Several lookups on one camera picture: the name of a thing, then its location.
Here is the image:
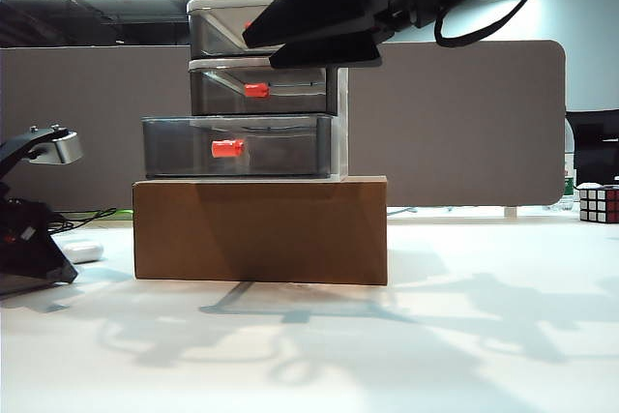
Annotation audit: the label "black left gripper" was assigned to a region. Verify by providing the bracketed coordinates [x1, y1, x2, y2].
[0, 197, 80, 284]

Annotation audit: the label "grey translucent drawer red knob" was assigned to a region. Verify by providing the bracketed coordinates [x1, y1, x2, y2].
[140, 114, 337, 180]
[189, 66, 336, 116]
[189, 5, 292, 60]

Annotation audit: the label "white earbuds case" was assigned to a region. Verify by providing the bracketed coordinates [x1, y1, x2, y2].
[59, 240, 105, 265]

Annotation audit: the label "grey desk partition panel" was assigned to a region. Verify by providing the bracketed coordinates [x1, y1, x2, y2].
[0, 40, 569, 209]

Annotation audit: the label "brown cardboard box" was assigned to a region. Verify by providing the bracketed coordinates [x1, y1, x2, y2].
[132, 174, 390, 286]

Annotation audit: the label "clear bottle green label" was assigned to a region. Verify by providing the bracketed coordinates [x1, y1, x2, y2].
[563, 120, 579, 205]

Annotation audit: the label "black monitor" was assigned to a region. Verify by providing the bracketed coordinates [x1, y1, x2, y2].
[565, 109, 619, 188]

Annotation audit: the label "black rubik's cube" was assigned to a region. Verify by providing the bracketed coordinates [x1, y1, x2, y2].
[577, 181, 619, 225]

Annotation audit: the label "black desk cables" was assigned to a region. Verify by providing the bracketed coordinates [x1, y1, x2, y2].
[46, 208, 119, 236]

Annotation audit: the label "white plastic drawer cabinet frame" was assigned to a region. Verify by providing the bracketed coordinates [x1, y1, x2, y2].
[185, 0, 350, 183]

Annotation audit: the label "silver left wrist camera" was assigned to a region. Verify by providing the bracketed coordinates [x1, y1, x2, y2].
[28, 130, 85, 166]

